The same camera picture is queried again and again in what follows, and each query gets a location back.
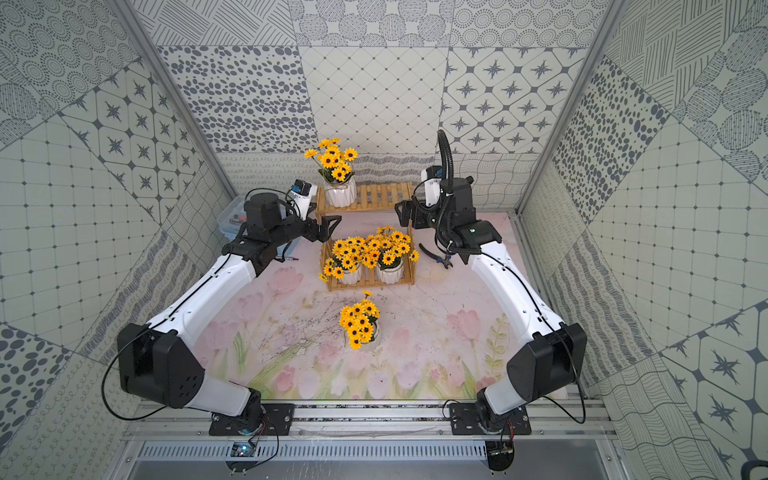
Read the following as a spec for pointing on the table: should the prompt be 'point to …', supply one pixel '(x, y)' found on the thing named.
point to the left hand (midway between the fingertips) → (336, 210)
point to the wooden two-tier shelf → (369, 199)
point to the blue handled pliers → (439, 259)
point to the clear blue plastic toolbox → (233, 218)
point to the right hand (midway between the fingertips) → (411, 209)
